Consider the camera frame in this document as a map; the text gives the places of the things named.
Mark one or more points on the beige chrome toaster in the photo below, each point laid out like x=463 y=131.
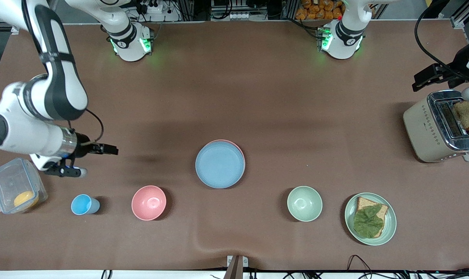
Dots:
x=420 y=131

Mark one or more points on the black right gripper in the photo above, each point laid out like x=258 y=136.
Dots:
x=82 y=147

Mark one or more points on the blue shallow plate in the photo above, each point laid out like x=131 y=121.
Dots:
x=219 y=166

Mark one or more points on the white power strip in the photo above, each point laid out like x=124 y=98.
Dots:
x=155 y=7

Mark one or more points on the brown bread slice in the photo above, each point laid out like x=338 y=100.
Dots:
x=364 y=202

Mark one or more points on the pink shallow plate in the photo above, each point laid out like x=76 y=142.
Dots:
x=236 y=145

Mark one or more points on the green lettuce leaf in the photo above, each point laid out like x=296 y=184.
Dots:
x=368 y=223

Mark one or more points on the yellow lemon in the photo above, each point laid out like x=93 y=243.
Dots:
x=26 y=199

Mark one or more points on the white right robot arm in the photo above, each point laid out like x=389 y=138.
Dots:
x=60 y=89

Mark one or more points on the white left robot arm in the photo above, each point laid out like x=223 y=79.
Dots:
x=347 y=35

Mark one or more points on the green bowl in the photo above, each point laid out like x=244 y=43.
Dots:
x=304 y=203

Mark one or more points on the aluminium frame rail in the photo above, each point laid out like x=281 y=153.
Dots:
x=465 y=15

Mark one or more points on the blue cup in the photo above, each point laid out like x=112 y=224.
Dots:
x=83 y=204

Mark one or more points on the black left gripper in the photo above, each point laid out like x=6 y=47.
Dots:
x=454 y=69

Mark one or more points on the green plate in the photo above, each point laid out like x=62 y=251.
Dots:
x=389 y=224

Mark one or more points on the clear container blue rim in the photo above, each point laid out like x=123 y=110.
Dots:
x=6 y=182

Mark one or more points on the metal table clamp bracket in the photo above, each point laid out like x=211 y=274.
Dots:
x=236 y=265

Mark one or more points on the pink bowl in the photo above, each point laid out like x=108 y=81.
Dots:
x=149 y=202

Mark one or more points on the brown toast slice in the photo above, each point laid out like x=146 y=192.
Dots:
x=467 y=114

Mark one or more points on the bag of orange buns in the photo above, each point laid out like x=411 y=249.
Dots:
x=319 y=9

